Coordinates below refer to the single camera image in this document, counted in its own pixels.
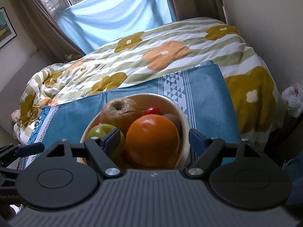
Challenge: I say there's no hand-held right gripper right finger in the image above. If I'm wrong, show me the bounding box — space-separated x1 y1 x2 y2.
182 128 260 178

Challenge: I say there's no floral pillow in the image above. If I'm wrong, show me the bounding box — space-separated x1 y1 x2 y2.
64 53 84 62

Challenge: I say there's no teal patterned towel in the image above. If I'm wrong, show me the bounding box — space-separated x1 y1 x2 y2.
20 60 241 171

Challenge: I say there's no orange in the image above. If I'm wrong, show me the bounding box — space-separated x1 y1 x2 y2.
125 114 180 170

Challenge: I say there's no brown kiwi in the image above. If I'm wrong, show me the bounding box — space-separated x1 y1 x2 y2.
162 113 183 138

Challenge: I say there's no white oval bowl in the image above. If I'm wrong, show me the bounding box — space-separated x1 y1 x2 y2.
80 93 191 170

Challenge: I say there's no yellow-brown wrinkled apple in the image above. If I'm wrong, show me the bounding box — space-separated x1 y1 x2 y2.
99 97 143 136

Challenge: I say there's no white plastic bag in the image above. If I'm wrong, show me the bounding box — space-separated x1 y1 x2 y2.
281 83 303 119

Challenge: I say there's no floral striped blanket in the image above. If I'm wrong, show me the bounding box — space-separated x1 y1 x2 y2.
13 17 287 145

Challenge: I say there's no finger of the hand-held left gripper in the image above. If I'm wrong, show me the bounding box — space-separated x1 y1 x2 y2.
0 167 21 178
0 142 45 166

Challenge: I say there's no framed wall picture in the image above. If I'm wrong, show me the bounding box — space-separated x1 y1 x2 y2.
0 6 18 50

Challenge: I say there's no brown curtain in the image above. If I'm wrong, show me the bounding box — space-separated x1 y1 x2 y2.
4 0 86 63
160 0 229 26

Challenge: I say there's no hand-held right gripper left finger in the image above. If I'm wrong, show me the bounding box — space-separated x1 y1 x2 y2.
46 128 123 178

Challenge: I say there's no large green apple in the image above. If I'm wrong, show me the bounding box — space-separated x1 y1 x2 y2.
87 123 126 166

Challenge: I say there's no light blue hanging cloth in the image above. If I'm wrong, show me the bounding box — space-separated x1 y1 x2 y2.
55 0 177 55

